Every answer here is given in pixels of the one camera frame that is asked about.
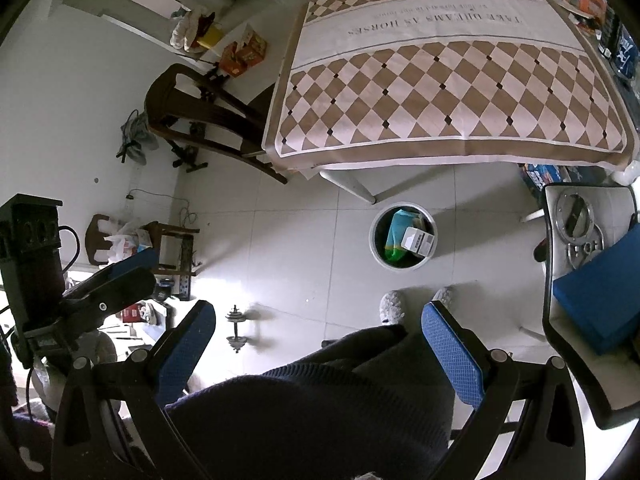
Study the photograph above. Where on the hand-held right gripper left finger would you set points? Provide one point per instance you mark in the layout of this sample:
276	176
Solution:
185	352

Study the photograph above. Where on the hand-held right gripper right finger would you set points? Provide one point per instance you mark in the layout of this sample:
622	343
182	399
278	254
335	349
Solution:
450	355

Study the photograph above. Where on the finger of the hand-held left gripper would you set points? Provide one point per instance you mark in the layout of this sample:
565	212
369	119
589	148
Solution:
135	258
115	291

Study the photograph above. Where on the white cardboard box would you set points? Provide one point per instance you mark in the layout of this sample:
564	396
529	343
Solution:
416	241

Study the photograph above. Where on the teal green packet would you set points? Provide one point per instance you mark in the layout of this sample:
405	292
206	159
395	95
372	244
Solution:
400	232

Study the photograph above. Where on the white round trash bin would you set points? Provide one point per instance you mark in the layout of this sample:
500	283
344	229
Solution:
381	227

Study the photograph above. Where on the clear plastic bag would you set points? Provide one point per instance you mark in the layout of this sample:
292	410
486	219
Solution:
127	240

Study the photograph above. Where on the red box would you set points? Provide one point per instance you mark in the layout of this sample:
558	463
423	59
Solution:
131	314

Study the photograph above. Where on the small wooden stool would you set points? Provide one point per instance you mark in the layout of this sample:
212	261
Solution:
167	230

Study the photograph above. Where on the curved wooden chair back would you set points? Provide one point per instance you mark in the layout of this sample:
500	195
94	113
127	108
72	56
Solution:
95	240

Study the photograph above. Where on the metal dumbbell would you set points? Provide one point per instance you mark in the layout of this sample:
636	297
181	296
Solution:
237	327

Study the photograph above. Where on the grey fluffy slipper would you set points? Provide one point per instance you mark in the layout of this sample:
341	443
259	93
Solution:
392	309
443	295

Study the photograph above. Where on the black floor stand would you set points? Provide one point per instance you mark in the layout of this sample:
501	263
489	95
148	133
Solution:
190	160

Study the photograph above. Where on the grey green cloth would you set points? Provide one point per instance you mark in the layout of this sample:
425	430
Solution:
135	135

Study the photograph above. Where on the white black framed chair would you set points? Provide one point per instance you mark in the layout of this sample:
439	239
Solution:
570	390

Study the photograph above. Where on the person's dark sweater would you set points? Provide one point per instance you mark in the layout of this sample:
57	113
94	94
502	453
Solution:
310	410

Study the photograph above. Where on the dark wooden chair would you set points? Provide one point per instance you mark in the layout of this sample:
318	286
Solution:
252	110

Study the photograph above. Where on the blue printed carton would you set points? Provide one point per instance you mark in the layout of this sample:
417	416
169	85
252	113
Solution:
550	175

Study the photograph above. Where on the orange cardboard box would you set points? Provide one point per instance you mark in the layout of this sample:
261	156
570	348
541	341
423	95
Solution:
254	49
231	60

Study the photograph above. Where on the yellow box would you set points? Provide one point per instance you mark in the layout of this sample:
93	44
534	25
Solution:
210	39

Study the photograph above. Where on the white plastic bag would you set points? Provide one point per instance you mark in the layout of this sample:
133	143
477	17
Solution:
184	30

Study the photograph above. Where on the white round object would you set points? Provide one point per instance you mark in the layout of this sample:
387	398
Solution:
629	172

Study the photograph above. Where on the brown checked tablecloth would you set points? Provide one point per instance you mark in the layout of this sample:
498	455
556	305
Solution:
425	85

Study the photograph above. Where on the dark blue package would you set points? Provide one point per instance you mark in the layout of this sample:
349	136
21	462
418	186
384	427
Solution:
622	50

